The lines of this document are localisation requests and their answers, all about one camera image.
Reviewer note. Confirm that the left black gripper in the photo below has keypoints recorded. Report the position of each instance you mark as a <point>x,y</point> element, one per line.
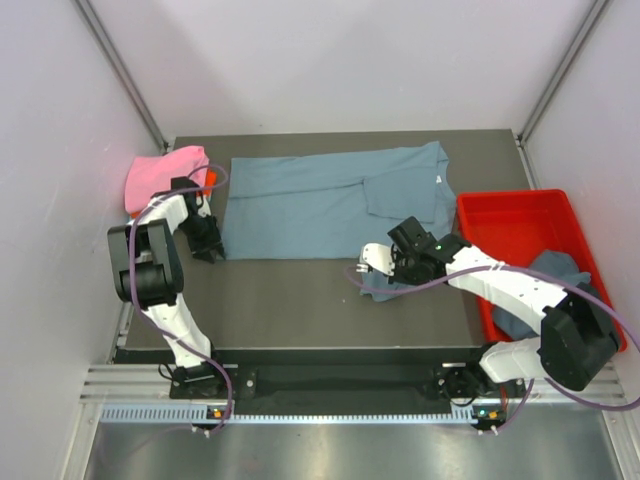
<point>200,249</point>

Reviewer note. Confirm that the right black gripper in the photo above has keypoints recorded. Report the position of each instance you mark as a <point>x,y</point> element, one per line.
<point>398,277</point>

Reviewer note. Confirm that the grey-blue polo shirt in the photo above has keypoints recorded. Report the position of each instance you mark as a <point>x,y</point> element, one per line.
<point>329,206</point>

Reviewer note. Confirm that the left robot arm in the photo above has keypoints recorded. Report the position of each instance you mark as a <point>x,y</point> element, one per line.
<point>147,272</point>

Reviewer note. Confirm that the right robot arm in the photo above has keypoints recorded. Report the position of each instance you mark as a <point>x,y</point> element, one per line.
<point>574,337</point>

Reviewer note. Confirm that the folded orange t-shirt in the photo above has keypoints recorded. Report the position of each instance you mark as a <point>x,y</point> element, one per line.
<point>210,182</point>

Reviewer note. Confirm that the folded pink t-shirt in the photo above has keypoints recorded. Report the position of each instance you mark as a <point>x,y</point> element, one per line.
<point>150,175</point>

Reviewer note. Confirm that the grey-blue shirt in bin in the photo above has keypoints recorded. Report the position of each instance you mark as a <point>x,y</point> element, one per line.
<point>556,264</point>

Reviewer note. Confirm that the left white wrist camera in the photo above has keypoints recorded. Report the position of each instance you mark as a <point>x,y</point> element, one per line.
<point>376,257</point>

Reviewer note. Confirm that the grey slotted cable duct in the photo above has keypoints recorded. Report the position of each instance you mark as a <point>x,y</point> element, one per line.
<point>202,414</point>

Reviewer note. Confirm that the aluminium frame rail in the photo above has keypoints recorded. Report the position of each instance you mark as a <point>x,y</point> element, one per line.
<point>142,383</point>

